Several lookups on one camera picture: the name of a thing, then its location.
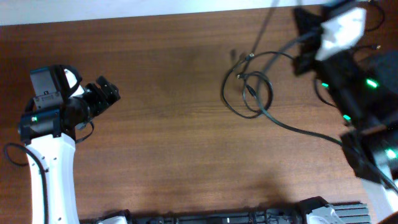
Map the black usb cable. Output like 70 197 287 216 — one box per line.
351 0 386 63
220 51 296 119

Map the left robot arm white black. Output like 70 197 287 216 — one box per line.
19 65 120 223

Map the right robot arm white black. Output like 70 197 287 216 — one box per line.
293 1 397 223

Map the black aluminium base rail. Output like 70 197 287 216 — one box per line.
80 197 371 224

